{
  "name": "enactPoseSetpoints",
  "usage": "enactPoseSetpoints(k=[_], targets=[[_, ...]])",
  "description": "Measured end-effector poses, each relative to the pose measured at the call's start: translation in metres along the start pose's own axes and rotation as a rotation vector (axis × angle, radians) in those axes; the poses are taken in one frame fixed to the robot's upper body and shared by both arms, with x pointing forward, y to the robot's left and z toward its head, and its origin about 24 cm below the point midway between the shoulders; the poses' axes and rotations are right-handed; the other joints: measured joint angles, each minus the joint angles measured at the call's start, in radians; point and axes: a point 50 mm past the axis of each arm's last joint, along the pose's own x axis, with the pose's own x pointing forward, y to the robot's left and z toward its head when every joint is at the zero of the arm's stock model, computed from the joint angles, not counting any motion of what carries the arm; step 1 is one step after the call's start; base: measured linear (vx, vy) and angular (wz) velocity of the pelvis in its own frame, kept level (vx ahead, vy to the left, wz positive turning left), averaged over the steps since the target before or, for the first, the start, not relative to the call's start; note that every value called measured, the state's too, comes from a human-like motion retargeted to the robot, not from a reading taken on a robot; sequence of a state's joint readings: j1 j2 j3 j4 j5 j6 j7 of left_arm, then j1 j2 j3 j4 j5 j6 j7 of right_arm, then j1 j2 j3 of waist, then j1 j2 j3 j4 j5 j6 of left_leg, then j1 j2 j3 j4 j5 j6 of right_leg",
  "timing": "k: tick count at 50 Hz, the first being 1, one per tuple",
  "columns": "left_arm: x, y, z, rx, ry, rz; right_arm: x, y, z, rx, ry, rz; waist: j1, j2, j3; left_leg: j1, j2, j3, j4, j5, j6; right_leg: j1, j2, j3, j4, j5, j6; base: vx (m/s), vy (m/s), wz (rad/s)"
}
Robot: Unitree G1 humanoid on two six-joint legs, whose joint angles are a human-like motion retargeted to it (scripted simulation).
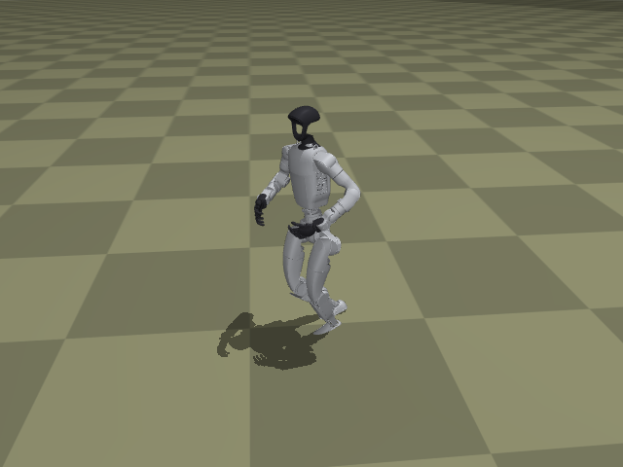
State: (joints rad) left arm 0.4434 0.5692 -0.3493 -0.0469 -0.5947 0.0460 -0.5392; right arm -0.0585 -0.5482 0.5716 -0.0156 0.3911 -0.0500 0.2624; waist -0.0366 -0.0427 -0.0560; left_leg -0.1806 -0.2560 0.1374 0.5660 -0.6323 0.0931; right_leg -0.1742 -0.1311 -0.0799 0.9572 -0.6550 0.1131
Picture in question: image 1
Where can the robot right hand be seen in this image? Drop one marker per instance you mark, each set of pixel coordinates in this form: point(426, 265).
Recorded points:
point(260, 204)

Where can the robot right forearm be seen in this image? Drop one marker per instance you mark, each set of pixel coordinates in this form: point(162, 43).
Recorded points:
point(273, 188)

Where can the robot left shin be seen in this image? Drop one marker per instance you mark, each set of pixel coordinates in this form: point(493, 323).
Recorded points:
point(325, 309)

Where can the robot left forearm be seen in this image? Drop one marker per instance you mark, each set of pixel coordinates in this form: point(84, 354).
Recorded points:
point(342, 206)

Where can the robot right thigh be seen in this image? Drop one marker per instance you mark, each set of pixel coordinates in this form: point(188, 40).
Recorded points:
point(293, 258)

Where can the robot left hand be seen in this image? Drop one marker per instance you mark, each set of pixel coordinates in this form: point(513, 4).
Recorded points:
point(306, 230)

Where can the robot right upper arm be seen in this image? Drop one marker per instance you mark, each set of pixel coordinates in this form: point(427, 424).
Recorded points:
point(283, 175)

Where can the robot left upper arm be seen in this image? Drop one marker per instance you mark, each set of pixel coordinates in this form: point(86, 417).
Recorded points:
point(328, 164)

